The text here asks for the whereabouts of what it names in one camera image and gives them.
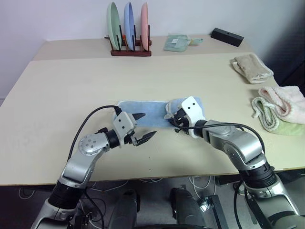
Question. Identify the green plate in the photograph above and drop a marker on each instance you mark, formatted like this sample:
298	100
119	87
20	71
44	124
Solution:
113	23

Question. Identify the brown wooden dish rack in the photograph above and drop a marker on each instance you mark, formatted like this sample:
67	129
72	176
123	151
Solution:
131	53

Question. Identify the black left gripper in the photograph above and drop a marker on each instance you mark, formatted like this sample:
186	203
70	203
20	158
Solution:
130	138

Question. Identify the blue towel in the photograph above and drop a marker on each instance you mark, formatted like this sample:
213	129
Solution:
152	112

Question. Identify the green striped towel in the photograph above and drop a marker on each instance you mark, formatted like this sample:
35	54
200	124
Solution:
289	128

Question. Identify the pink fluffy towel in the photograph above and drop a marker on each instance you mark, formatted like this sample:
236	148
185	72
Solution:
283	102

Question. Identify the pink plate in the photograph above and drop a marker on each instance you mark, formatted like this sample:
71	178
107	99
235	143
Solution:
145	23

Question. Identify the black table frame leg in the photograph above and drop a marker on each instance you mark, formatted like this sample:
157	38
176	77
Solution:
218	210

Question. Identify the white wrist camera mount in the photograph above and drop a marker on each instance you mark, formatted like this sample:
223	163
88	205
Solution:
122	125
194	109

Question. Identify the dark chair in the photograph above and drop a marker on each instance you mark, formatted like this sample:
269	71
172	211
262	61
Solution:
290	57

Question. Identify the black rectangular box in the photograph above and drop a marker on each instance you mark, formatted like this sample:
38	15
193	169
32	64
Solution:
226	37

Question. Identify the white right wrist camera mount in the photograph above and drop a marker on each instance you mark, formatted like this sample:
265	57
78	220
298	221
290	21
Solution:
194	109

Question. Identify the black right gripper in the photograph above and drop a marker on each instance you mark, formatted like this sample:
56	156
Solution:
182	120

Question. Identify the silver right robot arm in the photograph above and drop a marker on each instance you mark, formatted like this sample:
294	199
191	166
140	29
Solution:
240	145

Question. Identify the beige folded towel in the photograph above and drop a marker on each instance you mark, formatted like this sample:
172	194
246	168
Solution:
252	69

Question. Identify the small pale green tab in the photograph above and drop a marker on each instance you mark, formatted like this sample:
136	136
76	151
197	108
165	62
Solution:
197	41

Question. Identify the blue plate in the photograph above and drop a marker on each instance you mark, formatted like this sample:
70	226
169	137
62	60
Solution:
128	23

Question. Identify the dark rounded shape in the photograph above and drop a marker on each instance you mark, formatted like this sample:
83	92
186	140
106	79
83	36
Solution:
126	210
186	210

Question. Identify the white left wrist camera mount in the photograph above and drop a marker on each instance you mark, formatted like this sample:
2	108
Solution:
122	125

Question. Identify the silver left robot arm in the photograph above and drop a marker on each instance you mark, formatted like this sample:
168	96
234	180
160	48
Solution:
78	164

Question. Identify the folded pale green cloth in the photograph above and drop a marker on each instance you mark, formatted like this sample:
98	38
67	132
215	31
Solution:
175	44

